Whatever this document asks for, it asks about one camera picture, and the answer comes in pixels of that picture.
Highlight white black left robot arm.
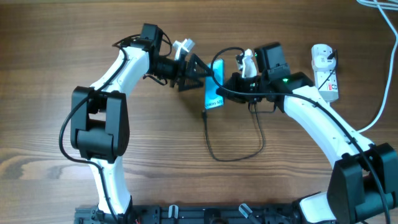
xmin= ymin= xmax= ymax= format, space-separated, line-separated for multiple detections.
xmin=70 ymin=24 xmax=213 ymax=223

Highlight white USB charger plug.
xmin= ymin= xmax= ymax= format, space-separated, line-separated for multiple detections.
xmin=312 ymin=55 xmax=336 ymax=72

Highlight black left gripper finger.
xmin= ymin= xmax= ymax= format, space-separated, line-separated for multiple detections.
xmin=185 ymin=54 xmax=212 ymax=78
xmin=177 ymin=77 xmax=204 ymax=91

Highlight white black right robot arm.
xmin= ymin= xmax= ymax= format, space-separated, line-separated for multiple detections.
xmin=216 ymin=42 xmax=397 ymax=223

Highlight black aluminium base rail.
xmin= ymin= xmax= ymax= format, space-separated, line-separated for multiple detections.
xmin=74 ymin=203 xmax=302 ymax=224

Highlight white power strip cord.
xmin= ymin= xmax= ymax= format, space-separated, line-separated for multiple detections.
xmin=356 ymin=0 xmax=398 ymax=134

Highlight white power strip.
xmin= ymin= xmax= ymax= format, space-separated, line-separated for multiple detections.
xmin=311 ymin=44 xmax=339 ymax=104

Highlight white cables at corner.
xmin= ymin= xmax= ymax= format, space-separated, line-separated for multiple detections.
xmin=356 ymin=0 xmax=398 ymax=11

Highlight blue screen smartphone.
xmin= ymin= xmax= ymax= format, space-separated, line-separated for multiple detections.
xmin=204 ymin=59 xmax=224 ymax=110

